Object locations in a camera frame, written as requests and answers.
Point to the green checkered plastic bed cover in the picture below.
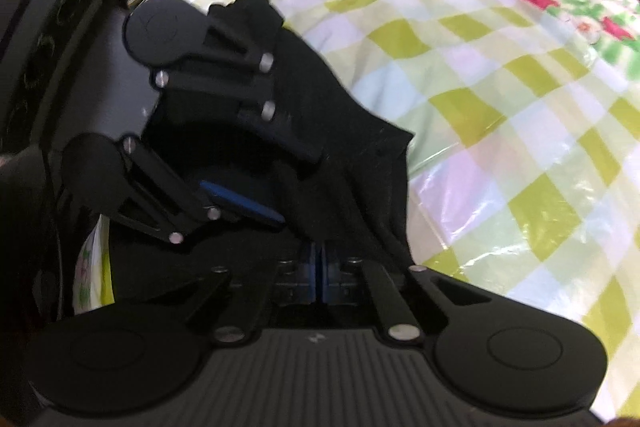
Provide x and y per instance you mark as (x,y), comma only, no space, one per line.
(524,161)

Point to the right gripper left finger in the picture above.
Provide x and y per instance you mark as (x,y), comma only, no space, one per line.
(200,336)

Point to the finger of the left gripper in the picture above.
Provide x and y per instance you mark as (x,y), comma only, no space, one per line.
(190,196)
(188,50)

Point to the black pants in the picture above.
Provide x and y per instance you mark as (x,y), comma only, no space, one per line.
(353,196)

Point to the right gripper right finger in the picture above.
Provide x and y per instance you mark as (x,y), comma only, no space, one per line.
(493,353)

